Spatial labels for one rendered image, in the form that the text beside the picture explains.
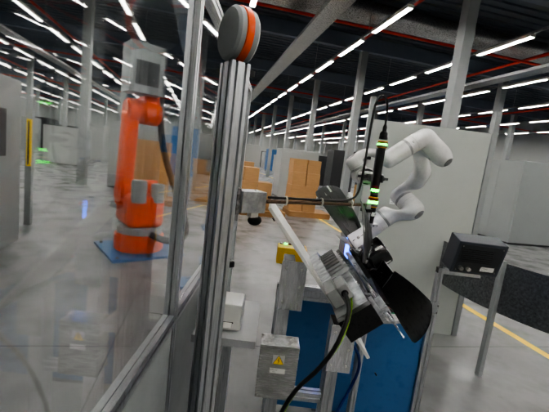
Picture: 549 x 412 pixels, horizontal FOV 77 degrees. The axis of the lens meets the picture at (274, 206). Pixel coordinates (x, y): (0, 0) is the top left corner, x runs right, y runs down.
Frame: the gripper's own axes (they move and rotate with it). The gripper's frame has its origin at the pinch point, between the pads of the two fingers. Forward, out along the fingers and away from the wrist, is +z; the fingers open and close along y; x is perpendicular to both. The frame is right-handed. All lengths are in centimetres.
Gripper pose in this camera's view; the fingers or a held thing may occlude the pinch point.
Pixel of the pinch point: (376, 178)
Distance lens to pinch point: 155.3
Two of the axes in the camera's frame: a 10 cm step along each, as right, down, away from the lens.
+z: -0.1, 1.3, -9.9
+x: 1.2, -9.8, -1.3
